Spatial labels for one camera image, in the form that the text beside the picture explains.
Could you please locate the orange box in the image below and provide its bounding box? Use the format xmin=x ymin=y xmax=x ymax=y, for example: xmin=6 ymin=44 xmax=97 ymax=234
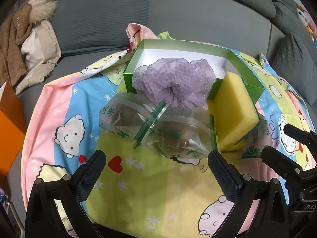
xmin=0 ymin=81 xmax=28 ymax=187

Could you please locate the yellow sponge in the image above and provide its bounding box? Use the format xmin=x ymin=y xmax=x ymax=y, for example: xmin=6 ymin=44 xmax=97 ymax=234
xmin=213 ymin=71 xmax=260 ymax=152

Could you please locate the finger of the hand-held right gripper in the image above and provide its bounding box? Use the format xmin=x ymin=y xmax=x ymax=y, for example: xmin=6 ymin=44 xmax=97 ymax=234
xmin=284 ymin=123 xmax=317 ymax=155
xmin=261 ymin=146 xmax=303 ymax=182

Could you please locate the grey sofa cushion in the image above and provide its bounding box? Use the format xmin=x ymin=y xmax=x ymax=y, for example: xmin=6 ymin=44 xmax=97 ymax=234
xmin=51 ymin=0 xmax=150 ymax=56
xmin=271 ymin=33 xmax=317 ymax=105

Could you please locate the green cardboard box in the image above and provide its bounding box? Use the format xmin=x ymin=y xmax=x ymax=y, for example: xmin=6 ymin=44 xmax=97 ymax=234
xmin=123 ymin=39 xmax=265 ymax=105

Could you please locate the beige fur-hooded jacket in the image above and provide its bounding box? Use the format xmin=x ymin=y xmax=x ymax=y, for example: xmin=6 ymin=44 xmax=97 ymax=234
xmin=15 ymin=0 xmax=62 ymax=95

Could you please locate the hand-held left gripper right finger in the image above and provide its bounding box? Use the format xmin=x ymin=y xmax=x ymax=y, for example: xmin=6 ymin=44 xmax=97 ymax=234
xmin=209 ymin=151 xmax=290 ymax=238

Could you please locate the colourful plush toy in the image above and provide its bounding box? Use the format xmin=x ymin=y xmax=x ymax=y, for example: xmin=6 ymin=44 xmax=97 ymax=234
xmin=296 ymin=2 xmax=317 ymax=44

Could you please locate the grey sofa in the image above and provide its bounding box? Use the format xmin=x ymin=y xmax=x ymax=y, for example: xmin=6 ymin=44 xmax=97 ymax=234
xmin=0 ymin=0 xmax=317 ymax=238

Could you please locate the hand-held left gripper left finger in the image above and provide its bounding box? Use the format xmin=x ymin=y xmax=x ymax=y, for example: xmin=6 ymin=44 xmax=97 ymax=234
xmin=25 ymin=150 xmax=107 ymax=238

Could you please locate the purple mesh bath loofah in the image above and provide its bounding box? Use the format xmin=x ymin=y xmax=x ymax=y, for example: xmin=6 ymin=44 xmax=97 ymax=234
xmin=132 ymin=58 xmax=216 ymax=109

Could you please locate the cartoon printed bed sheet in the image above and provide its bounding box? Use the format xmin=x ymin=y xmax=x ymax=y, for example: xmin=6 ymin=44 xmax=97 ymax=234
xmin=21 ymin=23 xmax=317 ymax=238

